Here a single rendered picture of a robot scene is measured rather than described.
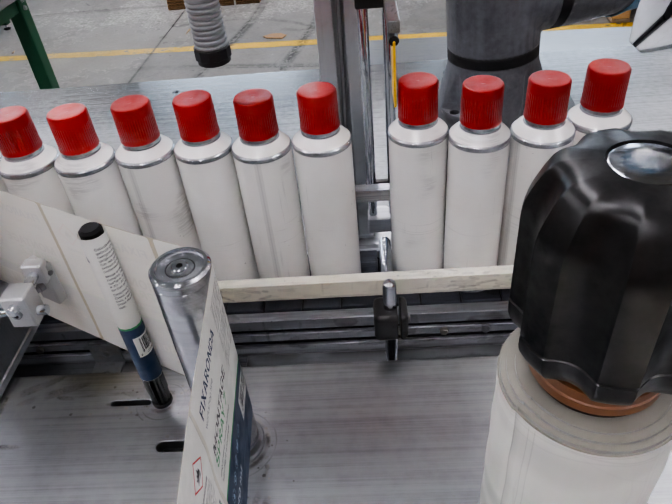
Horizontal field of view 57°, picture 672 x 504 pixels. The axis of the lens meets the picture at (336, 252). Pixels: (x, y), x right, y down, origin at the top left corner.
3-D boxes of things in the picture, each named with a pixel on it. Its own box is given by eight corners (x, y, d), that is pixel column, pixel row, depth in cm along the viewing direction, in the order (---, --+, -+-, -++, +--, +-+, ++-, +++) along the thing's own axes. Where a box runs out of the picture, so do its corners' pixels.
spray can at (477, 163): (437, 287, 61) (443, 94, 48) (449, 255, 64) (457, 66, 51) (490, 298, 59) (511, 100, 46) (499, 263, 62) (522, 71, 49)
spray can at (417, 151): (391, 285, 61) (384, 94, 48) (393, 252, 65) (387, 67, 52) (443, 286, 61) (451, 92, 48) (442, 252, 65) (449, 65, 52)
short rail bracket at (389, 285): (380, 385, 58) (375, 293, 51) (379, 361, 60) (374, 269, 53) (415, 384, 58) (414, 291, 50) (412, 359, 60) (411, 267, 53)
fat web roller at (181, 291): (203, 470, 47) (131, 293, 35) (213, 420, 51) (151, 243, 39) (262, 468, 47) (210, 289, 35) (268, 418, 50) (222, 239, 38)
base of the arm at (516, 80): (431, 140, 81) (428, 69, 75) (440, 89, 92) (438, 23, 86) (551, 138, 78) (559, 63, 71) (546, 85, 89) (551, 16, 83)
